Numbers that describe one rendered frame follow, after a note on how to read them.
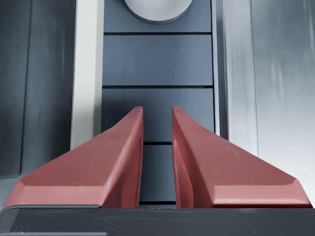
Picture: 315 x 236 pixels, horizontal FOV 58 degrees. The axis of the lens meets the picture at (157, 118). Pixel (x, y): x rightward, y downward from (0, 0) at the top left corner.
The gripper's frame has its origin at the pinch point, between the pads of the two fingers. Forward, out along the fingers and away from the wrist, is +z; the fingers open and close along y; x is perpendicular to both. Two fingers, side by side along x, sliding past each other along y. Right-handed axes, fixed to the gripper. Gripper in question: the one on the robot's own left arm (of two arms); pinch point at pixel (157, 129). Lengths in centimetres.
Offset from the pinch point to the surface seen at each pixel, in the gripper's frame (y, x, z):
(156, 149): 0.1, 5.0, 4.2
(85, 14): 4.2, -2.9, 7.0
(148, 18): 0.6, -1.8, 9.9
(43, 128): 9.6, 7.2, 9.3
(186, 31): -2.0, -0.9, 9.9
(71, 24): 7.6, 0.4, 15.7
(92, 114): 3.6, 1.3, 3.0
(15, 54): 11.4, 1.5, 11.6
